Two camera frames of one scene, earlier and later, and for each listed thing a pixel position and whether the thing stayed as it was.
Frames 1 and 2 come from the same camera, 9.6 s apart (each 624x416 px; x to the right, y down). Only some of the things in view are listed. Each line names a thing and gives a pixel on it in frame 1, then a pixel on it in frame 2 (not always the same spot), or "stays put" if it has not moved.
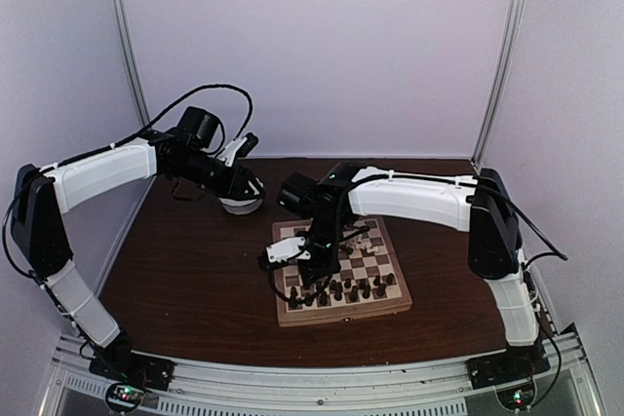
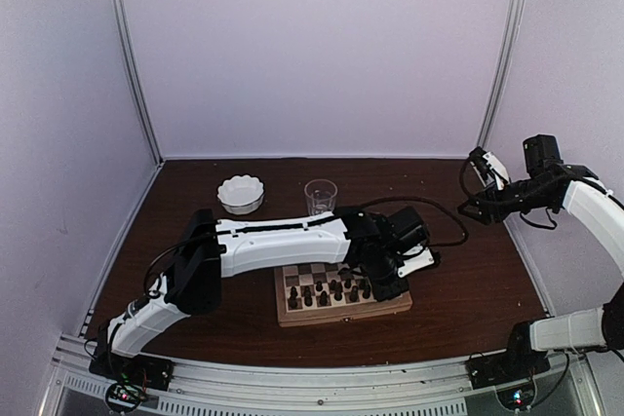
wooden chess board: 368,283 stays put
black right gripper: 329,266 -> 484,200
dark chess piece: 354,296 stays put
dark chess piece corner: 292,302 stays put
